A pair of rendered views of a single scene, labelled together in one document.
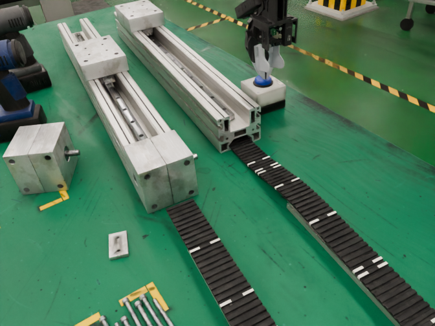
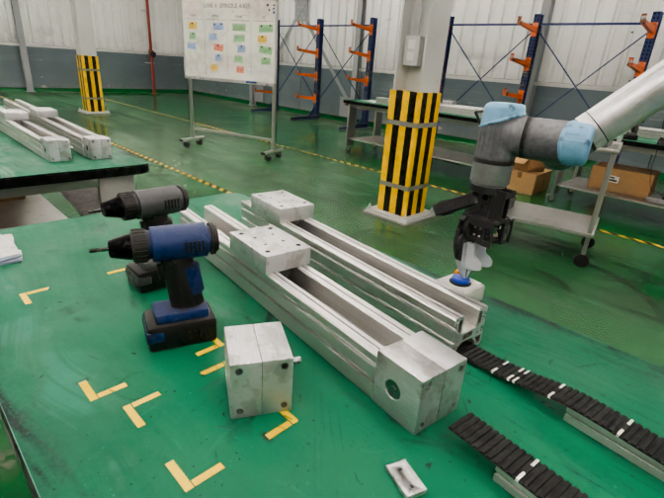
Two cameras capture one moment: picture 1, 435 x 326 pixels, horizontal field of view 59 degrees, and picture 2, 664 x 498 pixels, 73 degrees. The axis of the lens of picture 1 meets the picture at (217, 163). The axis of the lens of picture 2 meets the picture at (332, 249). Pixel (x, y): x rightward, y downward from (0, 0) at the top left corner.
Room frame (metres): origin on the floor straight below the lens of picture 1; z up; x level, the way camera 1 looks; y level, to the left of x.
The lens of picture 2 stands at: (0.04, 0.40, 1.26)
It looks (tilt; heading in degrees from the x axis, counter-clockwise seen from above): 22 degrees down; 344
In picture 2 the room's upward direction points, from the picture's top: 4 degrees clockwise
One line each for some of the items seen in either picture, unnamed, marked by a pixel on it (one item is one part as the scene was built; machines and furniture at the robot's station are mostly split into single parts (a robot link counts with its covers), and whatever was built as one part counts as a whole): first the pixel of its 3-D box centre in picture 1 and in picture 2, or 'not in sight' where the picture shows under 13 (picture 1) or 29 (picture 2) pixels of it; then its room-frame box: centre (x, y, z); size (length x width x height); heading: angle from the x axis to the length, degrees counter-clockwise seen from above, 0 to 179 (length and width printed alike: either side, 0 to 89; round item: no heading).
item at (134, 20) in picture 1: (140, 19); (282, 209); (1.26, 0.21, 0.87); 0.16 x 0.11 x 0.07; 24
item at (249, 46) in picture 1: (256, 41); (463, 239); (0.81, -0.11, 0.95); 0.05 x 0.02 x 0.09; 114
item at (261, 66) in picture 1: (263, 65); (470, 263); (0.80, -0.12, 0.90); 0.06 x 0.03 x 0.09; 24
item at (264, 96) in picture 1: (259, 94); (456, 294); (0.82, -0.12, 0.81); 0.10 x 0.08 x 0.06; 114
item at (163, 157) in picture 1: (167, 168); (423, 376); (0.55, 0.09, 0.83); 0.12 x 0.09 x 0.10; 114
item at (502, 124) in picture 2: not in sight; (501, 133); (0.80, -0.13, 1.17); 0.09 x 0.08 x 0.11; 43
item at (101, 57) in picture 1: (99, 61); (269, 253); (0.95, 0.28, 0.87); 0.16 x 0.11 x 0.07; 24
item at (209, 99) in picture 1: (170, 61); (334, 256); (1.03, 0.11, 0.82); 0.80 x 0.10 x 0.09; 24
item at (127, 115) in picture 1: (103, 79); (268, 273); (0.95, 0.28, 0.82); 0.80 x 0.10 x 0.09; 24
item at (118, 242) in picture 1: (118, 244); (405, 478); (0.42, 0.17, 0.78); 0.05 x 0.03 x 0.01; 10
